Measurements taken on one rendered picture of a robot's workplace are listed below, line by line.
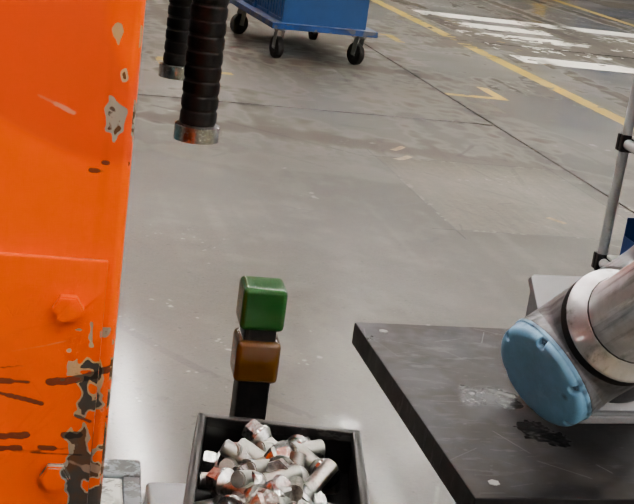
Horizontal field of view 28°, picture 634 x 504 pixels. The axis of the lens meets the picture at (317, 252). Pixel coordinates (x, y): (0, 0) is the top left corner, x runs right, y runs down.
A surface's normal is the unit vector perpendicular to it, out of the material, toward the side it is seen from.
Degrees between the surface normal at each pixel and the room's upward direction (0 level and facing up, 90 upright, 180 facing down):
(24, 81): 90
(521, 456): 0
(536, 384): 114
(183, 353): 0
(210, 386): 0
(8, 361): 90
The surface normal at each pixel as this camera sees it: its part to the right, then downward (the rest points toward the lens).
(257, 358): 0.16, 0.31
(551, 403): -0.79, 0.45
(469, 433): 0.13, -0.95
